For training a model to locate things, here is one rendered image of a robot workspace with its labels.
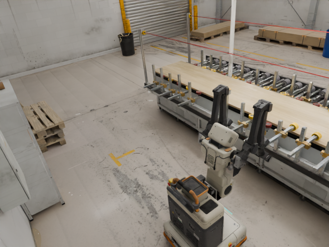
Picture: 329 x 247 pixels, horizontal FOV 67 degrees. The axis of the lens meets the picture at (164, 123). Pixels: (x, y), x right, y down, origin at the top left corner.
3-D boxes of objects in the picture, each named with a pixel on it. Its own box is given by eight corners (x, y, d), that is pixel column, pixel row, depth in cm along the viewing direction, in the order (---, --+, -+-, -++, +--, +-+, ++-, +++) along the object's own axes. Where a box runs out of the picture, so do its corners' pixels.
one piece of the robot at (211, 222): (204, 266, 233) (203, 207, 189) (169, 227, 272) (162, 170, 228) (228, 245, 249) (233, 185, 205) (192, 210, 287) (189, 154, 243)
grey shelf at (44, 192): (30, 221, 316) (-32, 116, 234) (19, 182, 381) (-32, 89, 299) (65, 203, 336) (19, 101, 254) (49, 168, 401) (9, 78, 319)
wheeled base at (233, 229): (201, 283, 234) (201, 269, 220) (162, 235, 279) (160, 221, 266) (247, 240, 265) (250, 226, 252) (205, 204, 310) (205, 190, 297)
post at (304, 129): (295, 165, 266) (305, 128, 240) (293, 163, 268) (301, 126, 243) (297, 164, 267) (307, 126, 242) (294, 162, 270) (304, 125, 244)
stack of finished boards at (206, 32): (244, 25, 1074) (245, 21, 1065) (203, 37, 961) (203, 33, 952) (230, 24, 1128) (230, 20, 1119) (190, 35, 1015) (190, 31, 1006)
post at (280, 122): (274, 156, 286) (281, 121, 260) (271, 155, 288) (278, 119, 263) (276, 155, 287) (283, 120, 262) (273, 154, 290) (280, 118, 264)
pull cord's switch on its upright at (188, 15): (191, 68, 529) (189, 12, 471) (187, 67, 540) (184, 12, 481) (194, 67, 533) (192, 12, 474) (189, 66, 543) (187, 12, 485)
